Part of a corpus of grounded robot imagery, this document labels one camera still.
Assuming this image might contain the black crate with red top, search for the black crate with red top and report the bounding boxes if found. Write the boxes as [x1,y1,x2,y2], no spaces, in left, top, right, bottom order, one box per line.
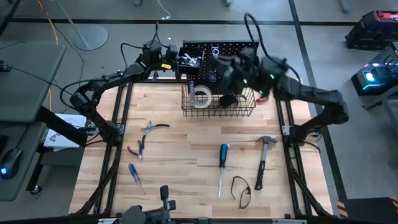
[345,10,398,52]

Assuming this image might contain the black cord loop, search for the black cord loop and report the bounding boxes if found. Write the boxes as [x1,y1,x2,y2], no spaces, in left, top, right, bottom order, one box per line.
[229,175,252,210]

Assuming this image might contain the white masking tape roll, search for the white masking tape roll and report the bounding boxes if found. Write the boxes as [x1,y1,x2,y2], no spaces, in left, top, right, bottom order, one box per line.
[189,85,213,109]

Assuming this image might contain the grey round stand base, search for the grey round stand base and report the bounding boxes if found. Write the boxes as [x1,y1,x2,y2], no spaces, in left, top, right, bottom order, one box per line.
[55,0,109,52]

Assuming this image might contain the black computer with coloured lights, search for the black computer with coloured lights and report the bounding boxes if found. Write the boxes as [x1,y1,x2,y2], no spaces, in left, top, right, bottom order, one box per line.
[350,54,398,97]

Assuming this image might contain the grey desk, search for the grey desk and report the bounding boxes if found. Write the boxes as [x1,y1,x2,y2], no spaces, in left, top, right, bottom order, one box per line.
[0,42,67,202]

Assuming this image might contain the blue clear-handled screwdriver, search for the blue clear-handled screwdriver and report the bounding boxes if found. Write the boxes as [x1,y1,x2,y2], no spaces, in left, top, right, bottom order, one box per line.
[128,162,147,196]

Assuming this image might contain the black desk leg with caster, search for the black desk leg with caster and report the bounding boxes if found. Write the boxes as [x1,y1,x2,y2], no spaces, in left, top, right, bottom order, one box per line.
[26,144,47,195]

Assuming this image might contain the black metal pegboard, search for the black metal pegboard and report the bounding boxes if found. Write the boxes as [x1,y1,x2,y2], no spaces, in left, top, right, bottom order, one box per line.
[182,39,261,96]

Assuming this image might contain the black computer mouse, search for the black computer mouse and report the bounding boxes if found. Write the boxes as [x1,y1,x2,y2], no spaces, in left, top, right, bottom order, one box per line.
[0,148,23,180]

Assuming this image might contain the black-handled silver pliers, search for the black-handled silver pliers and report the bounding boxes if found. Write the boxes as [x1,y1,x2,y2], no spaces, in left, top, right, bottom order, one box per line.
[141,121,171,150]

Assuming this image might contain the wide black pegboard bin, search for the wide black pegboard bin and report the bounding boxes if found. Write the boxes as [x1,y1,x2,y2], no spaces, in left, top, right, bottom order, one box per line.
[175,46,205,75]

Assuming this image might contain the yellow cable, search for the yellow cable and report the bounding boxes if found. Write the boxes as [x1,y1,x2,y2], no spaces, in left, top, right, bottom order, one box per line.
[36,0,60,112]

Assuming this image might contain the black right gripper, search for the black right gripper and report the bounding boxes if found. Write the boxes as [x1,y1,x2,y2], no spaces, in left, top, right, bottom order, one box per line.
[217,49,261,94]

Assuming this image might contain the black cabled device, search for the black cabled device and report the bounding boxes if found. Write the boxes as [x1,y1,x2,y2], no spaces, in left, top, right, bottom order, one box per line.
[0,60,86,94]

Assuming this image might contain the red and blue pliers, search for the red and blue pliers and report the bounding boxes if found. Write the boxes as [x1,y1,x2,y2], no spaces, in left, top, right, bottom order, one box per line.
[126,139,146,162]

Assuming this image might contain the black teal-handled screwdriver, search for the black teal-handled screwdriver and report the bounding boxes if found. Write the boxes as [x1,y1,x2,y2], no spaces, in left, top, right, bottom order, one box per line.
[217,142,231,199]

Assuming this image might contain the black-handled claw hammer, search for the black-handled claw hammer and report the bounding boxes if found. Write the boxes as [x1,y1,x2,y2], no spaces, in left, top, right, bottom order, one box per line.
[254,134,278,191]

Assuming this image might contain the black block with hazard stripes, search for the black block with hazard stripes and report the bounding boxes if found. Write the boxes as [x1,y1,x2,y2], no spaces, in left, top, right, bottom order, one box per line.
[336,197,398,224]

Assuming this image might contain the black wire basket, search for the black wire basket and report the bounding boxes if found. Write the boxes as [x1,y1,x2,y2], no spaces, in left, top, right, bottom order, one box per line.
[180,83,257,119]

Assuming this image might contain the white cable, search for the white cable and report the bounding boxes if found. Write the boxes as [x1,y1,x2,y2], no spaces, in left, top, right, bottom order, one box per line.
[155,0,172,21]

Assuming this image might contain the white paper sheet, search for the white paper sheet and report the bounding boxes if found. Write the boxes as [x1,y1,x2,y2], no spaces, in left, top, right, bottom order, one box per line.
[43,113,88,152]

